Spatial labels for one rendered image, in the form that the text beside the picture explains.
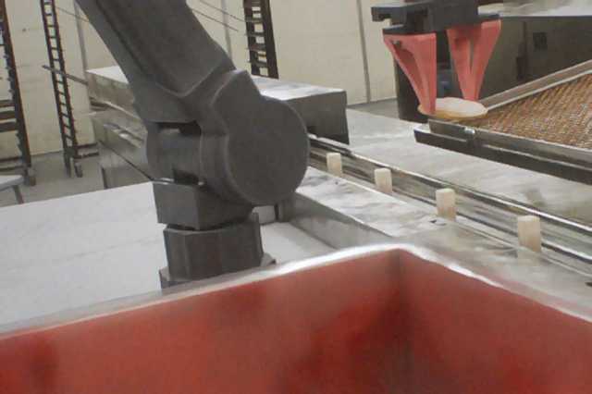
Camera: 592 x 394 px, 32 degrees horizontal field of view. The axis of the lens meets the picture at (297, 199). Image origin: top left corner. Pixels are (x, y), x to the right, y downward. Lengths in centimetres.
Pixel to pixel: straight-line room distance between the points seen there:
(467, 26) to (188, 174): 31
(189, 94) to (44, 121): 719
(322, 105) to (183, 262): 65
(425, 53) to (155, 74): 27
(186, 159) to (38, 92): 713
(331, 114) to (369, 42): 711
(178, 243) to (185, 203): 3
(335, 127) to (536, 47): 340
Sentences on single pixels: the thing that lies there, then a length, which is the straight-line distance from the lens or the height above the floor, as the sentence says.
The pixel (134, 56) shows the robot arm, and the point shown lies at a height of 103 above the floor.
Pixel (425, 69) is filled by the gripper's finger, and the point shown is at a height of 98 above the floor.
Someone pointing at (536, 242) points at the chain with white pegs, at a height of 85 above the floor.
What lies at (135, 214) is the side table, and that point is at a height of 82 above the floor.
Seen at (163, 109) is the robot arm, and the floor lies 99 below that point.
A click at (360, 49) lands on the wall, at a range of 844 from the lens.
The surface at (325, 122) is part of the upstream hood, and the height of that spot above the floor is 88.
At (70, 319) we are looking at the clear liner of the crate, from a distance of 50.
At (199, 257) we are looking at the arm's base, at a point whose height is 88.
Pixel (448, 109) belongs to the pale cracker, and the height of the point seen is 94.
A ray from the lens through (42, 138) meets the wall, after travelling 790.
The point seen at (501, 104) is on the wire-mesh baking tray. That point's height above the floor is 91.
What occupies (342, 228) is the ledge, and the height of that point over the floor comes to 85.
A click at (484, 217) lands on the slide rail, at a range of 90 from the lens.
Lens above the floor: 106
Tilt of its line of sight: 12 degrees down
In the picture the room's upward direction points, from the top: 7 degrees counter-clockwise
